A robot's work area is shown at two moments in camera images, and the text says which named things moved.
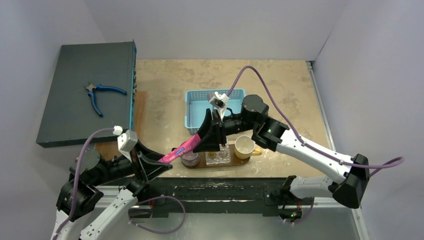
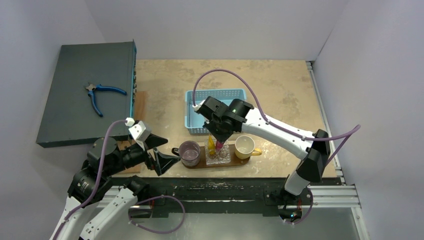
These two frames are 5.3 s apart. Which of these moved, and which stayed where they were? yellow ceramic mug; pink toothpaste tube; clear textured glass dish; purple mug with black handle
Moved: pink toothpaste tube
Stayed: yellow ceramic mug; purple mug with black handle; clear textured glass dish
